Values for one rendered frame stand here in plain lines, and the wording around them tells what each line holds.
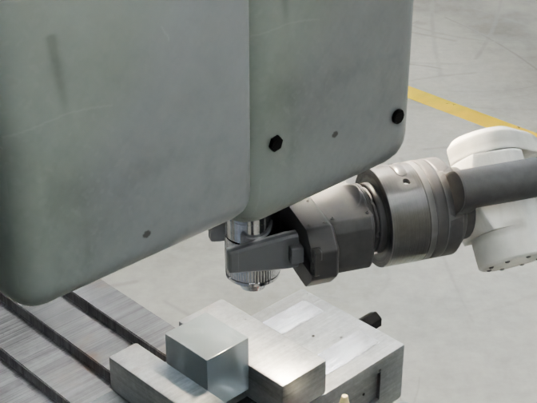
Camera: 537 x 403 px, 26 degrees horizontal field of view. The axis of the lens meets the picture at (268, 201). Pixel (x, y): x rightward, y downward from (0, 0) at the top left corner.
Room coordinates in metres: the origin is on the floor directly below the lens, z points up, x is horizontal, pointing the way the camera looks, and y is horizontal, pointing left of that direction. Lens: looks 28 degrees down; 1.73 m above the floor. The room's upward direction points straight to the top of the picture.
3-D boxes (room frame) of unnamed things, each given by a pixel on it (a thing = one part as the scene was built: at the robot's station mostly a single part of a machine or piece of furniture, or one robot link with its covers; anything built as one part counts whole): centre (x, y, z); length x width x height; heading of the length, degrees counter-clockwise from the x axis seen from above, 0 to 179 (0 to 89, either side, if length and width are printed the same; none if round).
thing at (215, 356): (0.89, 0.06, 1.07); 0.06 x 0.05 x 0.06; 44
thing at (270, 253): (0.82, 0.00, 1.23); 0.06 x 0.02 x 0.03; 109
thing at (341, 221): (0.88, -0.07, 1.23); 0.13 x 0.12 x 0.10; 19
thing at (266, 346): (0.93, 0.02, 1.05); 0.15 x 0.06 x 0.04; 44
